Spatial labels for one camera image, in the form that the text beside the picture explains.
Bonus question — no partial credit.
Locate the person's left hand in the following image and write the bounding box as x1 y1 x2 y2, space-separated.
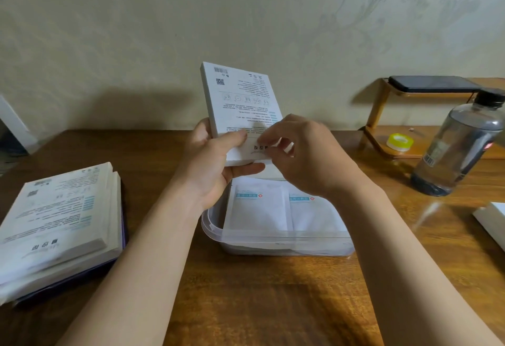
175 117 266 210

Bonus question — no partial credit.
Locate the white bookshelf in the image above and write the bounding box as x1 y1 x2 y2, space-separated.
0 95 40 155

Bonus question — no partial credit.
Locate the stack of white boxes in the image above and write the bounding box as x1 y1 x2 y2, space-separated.
0 162 127 307
200 61 295 167

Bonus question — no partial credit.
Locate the yellow tape roll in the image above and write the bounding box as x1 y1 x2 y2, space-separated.
386 133 415 152

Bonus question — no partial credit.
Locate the dark blue bundle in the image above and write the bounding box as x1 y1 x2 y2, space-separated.
0 132 28 157

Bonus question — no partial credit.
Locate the person's left forearm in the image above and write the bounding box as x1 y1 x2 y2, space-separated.
57 188 206 346

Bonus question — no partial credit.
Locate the white box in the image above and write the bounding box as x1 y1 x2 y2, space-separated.
472 201 505 252

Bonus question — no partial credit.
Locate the clear bottle with black cap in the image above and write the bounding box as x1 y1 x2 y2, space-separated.
410 87 505 197

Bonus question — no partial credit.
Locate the person's right hand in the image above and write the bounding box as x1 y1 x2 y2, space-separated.
252 114 371 200

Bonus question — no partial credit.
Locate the clear plastic container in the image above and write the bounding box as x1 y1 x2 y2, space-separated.
201 178 356 258

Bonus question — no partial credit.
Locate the person's right forearm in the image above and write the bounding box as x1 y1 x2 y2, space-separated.
335 183 502 346

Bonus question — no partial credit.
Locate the small wooden desk shelf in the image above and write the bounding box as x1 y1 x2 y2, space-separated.
359 77 505 160

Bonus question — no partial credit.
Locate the black smartphone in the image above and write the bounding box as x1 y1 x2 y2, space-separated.
388 75 484 93

